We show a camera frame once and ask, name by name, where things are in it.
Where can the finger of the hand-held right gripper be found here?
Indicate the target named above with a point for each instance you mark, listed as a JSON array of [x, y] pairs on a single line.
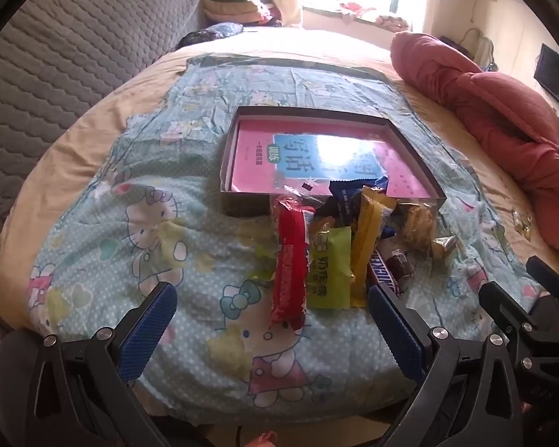
[[501, 302], [549, 277]]

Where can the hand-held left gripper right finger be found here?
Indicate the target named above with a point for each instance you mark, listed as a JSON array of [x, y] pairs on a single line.
[[396, 335]]

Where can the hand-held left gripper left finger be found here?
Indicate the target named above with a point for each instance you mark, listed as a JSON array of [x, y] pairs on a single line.
[[151, 330]]

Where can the dark brown cake packet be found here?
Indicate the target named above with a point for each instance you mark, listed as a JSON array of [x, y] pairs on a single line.
[[399, 265]]

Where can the small square cake packet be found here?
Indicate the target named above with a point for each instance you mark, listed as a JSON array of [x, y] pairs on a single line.
[[447, 246]]

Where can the green snack packet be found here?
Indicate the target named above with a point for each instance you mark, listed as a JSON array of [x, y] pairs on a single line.
[[328, 270]]

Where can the yellow snack packet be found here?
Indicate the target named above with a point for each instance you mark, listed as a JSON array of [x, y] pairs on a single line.
[[368, 237]]

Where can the clear fried snack packet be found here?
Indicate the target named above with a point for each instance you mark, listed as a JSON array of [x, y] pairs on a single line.
[[417, 228]]

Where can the long red snack packet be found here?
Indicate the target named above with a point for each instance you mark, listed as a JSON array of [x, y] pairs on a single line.
[[289, 265]]

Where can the blue cookie packet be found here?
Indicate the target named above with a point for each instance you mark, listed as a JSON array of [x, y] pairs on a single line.
[[347, 195]]

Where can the pink-bottomed cardboard box tray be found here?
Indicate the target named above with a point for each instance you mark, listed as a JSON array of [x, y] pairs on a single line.
[[247, 205]]

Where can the gold candy wrappers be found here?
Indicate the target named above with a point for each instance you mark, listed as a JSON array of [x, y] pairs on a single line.
[[522, 223]]

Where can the brown chocolate bar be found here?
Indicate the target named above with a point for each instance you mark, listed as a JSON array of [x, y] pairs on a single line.
[[382, 274]]

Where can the cartoon cat printed blanket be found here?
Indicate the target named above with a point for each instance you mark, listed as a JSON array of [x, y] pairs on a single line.
[[167, 195]]

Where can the pink quilt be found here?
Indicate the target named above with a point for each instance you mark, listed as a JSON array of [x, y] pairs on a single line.
[[494, 111]]

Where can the beige bed sheet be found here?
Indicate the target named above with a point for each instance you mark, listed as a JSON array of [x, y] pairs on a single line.
[[74, 149]]

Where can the black television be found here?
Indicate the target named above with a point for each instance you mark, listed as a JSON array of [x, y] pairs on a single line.
[[556, 79]]

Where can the pink and blue book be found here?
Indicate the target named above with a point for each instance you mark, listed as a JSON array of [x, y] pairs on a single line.
[[256, 158]]

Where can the grey quilted headboard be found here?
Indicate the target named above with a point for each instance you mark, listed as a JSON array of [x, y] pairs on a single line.
[[74, 56]]

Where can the dark patterned cloth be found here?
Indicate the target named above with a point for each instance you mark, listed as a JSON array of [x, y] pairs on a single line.
[[214, 32]]

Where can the peach folded blanket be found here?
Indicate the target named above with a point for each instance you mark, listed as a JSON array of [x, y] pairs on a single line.
[[233, 11]]

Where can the red cloth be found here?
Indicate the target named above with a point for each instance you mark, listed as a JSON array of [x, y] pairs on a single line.
[[351, 8]]

